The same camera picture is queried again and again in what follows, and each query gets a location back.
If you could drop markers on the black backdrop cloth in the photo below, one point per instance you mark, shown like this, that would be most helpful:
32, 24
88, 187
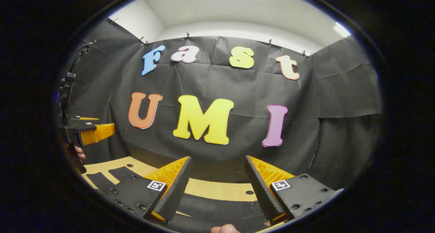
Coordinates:
210, 80

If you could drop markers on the dark jeans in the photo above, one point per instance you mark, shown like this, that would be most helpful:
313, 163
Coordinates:
217, 209

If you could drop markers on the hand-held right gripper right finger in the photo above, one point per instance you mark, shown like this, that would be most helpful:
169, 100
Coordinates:
261, 192

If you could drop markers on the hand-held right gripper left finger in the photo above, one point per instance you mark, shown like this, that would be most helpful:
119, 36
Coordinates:
176, 195

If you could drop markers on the row of black cloth clips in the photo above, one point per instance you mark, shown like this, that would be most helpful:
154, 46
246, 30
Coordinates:
187, 35

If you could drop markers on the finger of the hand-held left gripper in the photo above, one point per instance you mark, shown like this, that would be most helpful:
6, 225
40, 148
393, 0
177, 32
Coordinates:
86, 118
95, 133

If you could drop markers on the white ceiling light panel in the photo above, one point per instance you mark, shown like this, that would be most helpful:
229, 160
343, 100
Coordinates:
341, 30

